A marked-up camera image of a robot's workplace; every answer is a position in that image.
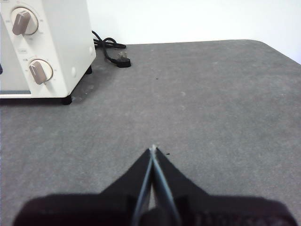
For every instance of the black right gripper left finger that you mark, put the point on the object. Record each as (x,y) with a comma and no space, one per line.
(94,209)

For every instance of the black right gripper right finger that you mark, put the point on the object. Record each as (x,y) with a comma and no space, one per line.
(223,212)

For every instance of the beige oven knob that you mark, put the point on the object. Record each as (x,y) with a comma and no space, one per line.
(23,21)
(40,71)

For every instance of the cream white toaster oven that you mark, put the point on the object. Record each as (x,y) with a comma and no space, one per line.
(65,35)

